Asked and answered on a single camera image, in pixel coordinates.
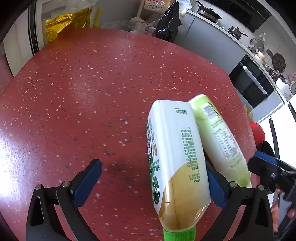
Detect green white tea carton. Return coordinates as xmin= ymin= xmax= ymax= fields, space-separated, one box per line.
xmin=189 ymin=94 xmax=251 ymax=187

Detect white green milk carton bottle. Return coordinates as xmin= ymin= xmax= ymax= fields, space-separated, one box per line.
xmin=146 ymin=100 xmax=211 ymax=240

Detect black trash bin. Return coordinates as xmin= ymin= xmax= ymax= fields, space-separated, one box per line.
xmin=260 ymin=139 xmax=276 ymax=195

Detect person right hand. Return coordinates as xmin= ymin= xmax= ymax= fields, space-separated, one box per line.
xmin=271 ymin=189 xmax=295 ymax=233

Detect red stool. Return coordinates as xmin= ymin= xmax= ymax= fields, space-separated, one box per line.
xmin=249 ymin=122 xmax=265 ymax=146

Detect white refrigerator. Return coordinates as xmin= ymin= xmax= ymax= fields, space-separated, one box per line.
xmin=259 ymin=96 xmax=295 ymax=167

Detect cardboard box on floor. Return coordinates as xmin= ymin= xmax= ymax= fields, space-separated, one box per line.
xmin=243 ymin=104 xmax=253 ymax=122

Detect white rice cooker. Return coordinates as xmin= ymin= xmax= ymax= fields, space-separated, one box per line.
xmin=275 ymin=77 xmax=292 ymax=101

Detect black built-in oven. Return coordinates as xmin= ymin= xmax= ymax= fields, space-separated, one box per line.
xmin=229 ymin=55 xmax=274 ymax=108

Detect grey lower cabinets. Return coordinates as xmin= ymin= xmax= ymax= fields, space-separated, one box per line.
xmin=176 ymin=11 xmax=286 ymax=122

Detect steel cooking pot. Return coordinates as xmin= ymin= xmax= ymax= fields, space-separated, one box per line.
xmin=228 ymin=26 xmax=248 ymax=40

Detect black range hood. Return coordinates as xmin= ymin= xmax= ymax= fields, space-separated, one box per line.
xmin=208 ymin=0 xmax=272 ymax=33

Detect black frying pan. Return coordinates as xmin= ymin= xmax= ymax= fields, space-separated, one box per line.
xmin=196 ymin=1 xmax=222 ymax=24

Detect gold foil bag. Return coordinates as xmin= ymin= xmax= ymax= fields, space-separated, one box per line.
xmin=45 ymin=7 xmax=92 ymax=43

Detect black plastic bag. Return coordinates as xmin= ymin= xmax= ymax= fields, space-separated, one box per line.
xmin=154 ymin=1 xmax=182 ymax=43

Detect clear plastic bag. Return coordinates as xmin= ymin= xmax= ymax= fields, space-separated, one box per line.
xmin=42 ymin=0 xmax=97 ymax=19

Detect white storage cart basket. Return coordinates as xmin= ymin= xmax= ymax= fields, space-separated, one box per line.
xmin=137 ymin=0 xmax=171 ymax=18

